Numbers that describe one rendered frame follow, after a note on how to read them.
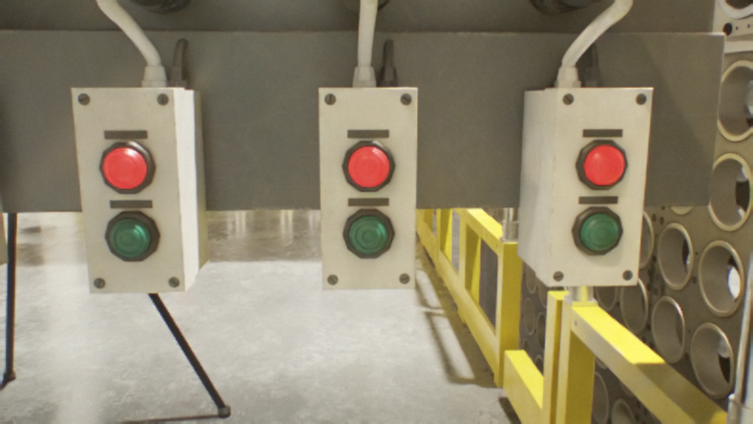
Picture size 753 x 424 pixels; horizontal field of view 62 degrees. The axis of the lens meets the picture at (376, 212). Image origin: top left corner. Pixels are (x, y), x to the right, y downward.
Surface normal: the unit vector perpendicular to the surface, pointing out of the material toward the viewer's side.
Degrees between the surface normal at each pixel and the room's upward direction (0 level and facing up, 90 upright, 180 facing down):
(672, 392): 0
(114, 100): 90
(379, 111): 90
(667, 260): 67
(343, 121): 90
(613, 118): 90
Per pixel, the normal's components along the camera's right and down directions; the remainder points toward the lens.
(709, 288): 0.04, -0.45
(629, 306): 0.05, -0.21
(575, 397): 0.05, 0.18
